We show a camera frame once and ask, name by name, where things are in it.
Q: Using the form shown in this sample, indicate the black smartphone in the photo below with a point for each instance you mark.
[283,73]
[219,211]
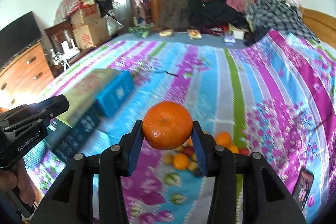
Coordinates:
[302,187]

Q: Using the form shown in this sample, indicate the orange mandarin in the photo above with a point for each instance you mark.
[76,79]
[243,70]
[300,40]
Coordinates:
[167,125]

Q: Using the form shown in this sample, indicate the blue box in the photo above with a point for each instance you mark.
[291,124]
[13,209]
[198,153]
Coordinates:
[109,100]

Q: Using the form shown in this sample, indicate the left hand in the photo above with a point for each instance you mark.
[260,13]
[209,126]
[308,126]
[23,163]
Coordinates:
[21,179]

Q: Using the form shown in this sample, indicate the dark navy box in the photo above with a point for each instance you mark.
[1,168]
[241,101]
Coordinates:
[65,141]

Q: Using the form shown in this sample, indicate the black television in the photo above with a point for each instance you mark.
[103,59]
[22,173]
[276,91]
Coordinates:
[17,36]

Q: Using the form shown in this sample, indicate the wooden headboard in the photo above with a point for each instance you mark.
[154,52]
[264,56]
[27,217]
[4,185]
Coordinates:
[323,25]

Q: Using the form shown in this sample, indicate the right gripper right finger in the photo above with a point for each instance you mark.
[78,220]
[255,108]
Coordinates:
[218,162]

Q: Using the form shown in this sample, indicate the pile of clothes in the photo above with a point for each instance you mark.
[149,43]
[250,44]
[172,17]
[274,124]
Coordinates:
[255,16]

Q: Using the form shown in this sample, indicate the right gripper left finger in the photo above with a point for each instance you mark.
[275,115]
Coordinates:
[119,160]

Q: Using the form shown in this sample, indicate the yellow gift box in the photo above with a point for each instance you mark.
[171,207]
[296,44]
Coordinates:
[82,96]

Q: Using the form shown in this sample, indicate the floral striped bed sheet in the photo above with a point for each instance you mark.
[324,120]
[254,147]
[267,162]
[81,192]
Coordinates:
[276,97]

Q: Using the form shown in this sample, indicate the large orange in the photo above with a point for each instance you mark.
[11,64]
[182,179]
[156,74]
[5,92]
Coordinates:
[180,161]

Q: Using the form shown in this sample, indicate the cardboard box with red print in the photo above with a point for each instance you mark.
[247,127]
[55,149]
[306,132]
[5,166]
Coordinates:
[91,36]

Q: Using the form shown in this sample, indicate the wooden dresser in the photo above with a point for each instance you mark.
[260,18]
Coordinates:
[24,77]

